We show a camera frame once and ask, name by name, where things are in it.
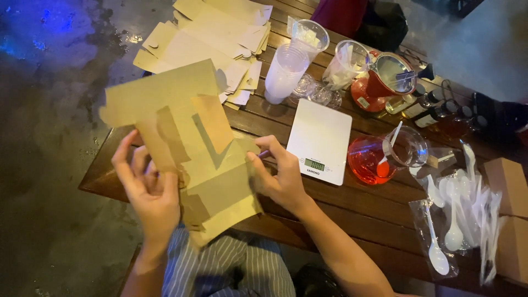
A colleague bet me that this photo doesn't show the person's right hand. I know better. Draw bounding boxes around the person's right hand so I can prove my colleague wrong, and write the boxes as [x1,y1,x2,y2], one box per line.
[246,135,315,216]

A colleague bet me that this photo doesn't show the person's left hand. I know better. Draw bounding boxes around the person's left hand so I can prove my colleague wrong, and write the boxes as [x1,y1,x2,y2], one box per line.
[111,130,182,249]

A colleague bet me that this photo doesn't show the kraft cardboard box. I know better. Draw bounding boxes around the kraft cardboard box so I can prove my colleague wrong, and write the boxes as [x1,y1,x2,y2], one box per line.
[496,216,528,286]
[483,157,528,219]
[98,59,265,248]

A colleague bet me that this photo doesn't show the pile of flat kraft boxes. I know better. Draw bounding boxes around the pile of flat kraft boxes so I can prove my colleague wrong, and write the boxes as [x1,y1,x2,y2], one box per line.
[132,0,274,111]

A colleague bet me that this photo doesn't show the striped apron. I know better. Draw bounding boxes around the striped apron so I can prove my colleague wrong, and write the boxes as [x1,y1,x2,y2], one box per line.
[162,224,296,297]

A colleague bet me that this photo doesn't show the stack of clear plastic cups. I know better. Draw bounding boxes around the stack of clear plastic cups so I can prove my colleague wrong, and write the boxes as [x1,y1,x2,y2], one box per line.
[264,44,310,105]

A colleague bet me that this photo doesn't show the white digital kitchen scale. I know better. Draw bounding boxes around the white digital kitchen scale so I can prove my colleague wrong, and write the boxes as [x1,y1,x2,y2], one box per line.
[285,98,353,186]

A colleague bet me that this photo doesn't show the clear plastic dome lids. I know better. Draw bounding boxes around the clear plastic dome lids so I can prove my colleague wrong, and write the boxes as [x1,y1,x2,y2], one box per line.
[288,73,343,110]

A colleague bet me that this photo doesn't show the clear cup with small packets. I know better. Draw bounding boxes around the clear cup with small packets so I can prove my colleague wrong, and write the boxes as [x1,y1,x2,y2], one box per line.
[287,16,331,63]

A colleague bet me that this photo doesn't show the black shoe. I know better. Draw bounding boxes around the black shoe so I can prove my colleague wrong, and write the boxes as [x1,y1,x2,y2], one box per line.
[292,263,348,297]

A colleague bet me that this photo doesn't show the clear cup with white sachets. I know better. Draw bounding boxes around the clear cup with white sachets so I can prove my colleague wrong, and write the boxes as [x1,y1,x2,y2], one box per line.
[321,40,373,91]

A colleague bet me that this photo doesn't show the glass beaker with red liquid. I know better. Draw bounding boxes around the glass beaker with red liquid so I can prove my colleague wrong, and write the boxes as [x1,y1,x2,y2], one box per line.
[347,125,430,186]

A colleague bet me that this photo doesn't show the maroon bag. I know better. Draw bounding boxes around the maroon bag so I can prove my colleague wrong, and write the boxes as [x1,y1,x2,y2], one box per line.
[310,0,369,39]

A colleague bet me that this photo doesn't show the white plastic spoon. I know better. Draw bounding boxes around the white plastic spoon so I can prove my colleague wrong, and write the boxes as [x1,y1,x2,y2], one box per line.
[376,121,403,178]

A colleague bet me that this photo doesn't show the red glass pitcher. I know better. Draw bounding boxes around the red glass pitcher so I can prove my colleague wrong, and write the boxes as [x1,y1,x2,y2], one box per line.
[350,50,435,113]

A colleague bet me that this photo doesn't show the clear bottle with yellow liquid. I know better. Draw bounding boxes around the clear bottle with yellow liquid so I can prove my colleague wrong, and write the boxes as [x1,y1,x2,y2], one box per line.
[385,84,426,115]

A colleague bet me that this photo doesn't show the black bag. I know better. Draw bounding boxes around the black bag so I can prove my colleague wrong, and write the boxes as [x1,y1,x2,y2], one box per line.
[354,0,409,53]

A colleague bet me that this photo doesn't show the dark bottle with white label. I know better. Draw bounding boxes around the dark bottle with white label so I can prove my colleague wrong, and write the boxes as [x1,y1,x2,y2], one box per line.
[413,101,459,129]
[402,89,445,120]

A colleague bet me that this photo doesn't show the amber glass bottle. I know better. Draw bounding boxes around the amber glass bottle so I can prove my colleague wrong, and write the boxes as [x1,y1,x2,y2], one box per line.
[433,106,474,139]

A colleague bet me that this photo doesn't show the pile of wrapped white spoons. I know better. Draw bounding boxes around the pile of wrapped white spoons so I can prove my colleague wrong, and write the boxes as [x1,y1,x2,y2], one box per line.
[408,139,505,286]

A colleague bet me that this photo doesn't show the black pouch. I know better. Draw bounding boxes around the black pouch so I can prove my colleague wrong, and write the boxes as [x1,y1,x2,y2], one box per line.
[471,92,528,146]

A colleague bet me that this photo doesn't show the closed kraft cardboard box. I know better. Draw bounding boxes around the closed kraft cardboard box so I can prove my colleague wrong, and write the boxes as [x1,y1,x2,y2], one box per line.
[496,216,528,286]
[483,157,528,219]

